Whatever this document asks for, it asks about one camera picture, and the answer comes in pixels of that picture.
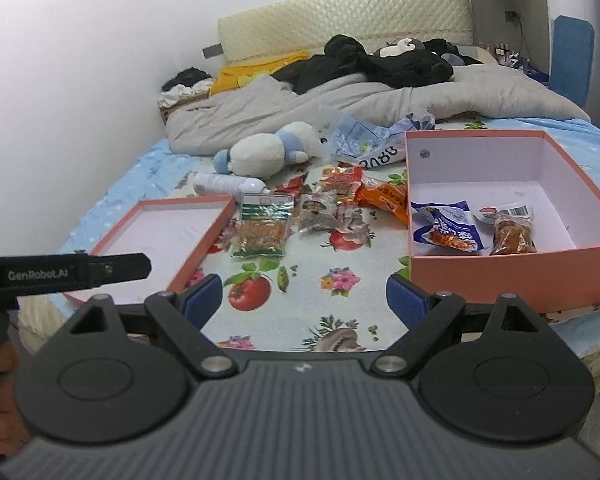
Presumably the green label snack packet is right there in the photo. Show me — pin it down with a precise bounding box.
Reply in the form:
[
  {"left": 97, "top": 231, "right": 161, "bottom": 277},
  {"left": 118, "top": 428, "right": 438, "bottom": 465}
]
[{"left": 232, "top": 193, "right": 294, "bottom": 259}]

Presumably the orange snack packet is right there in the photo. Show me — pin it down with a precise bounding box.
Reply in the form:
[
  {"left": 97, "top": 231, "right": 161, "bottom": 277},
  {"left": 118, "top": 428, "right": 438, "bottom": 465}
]
[{"left": 354, "top": 177, "right": 408, "bottom": 226}]

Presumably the grey crinkled snack packet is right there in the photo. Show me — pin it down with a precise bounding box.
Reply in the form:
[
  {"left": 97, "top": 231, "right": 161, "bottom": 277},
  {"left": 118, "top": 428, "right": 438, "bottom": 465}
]
[{"left": 297, "top": 191, "right": 375, "bottom": 252}]

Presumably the red yellow snack packet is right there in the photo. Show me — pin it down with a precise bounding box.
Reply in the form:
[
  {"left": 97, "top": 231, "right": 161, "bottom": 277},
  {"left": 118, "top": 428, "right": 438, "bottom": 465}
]
[{"left": 318, "top": 166, "right": 364, "bottom": 200}]

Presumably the person's left hand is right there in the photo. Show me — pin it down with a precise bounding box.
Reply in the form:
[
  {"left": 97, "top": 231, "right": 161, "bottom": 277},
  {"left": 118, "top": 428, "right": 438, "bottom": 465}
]
[{"left": 0, "top": 341, "right": 29, "bottom": 456}]

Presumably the pink box lid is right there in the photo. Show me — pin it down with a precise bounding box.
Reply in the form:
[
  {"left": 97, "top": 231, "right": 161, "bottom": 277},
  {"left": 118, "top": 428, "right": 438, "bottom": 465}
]
[{"left": 66, "top": 195, "right": 236, "bottom": 304}]

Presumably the blue white snack packet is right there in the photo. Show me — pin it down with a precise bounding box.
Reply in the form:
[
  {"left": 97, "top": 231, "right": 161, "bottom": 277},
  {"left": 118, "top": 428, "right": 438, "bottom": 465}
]
[{"left": 411, "top": 200, "right": 484, "bottom": 254}]

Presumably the clear brown snack packet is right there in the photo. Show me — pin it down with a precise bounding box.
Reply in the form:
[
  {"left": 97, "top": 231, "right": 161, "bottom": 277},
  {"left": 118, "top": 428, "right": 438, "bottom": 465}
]
[{"left": 474, "top": 202, "right": 536, "bottom": 256}]

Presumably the pink cardboard box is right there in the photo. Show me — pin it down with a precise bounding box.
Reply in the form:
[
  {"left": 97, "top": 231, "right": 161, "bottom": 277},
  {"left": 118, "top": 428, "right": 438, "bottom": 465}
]
[{"left": 406, "top": 130, "right": 600, "bottom": 313}]

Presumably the white spray bottle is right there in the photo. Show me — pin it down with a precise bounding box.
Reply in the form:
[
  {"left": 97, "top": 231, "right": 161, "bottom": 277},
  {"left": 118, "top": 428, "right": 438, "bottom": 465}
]
[{"left": 192, "top": 172, "right": 268, "bottom": 198}]

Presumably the small red snack packet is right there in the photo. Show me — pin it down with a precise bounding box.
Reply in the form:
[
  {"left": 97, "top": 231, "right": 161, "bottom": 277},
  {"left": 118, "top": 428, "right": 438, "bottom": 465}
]
[{"left": 274, "top": 174, "right": 308, "bottom": 202}]

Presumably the white and blue plush toy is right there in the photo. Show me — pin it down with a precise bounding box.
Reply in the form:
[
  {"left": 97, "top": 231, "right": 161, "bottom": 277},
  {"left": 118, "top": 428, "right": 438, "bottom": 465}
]
[{"left": 212, "top": 122, "right": 328, "bottom": 179}]

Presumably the crumpled blue white plastic bag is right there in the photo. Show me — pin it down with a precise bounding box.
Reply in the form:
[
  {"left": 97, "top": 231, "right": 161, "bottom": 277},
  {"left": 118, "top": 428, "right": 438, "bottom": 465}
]
[{"left": 314, "top": 107, "right": 436, "bottom": 169}]

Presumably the grey duvet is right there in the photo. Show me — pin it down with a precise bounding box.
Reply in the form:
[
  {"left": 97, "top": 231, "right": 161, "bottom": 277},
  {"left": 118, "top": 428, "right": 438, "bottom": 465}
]
[{"left": 166, "top": 64, "right": 590, "bottom": 156}]

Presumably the black white clothes pile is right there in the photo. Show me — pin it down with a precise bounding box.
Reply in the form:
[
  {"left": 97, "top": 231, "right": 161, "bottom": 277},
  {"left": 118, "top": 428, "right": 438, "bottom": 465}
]
[{"left": 157, "top": 67, "right": 213, "bottom": 108}]

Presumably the yellow blanket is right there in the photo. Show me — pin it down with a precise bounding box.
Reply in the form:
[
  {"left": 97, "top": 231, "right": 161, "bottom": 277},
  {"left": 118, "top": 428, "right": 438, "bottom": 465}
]
[{"left": 209, "top": 50, "right": 311, "bottom": 96}]

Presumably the cream quilted headboard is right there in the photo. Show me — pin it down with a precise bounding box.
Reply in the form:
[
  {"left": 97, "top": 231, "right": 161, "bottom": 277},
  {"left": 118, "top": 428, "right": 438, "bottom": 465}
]
[{"left": 218, "top": 0, "right": 475, "bottom": 64}]

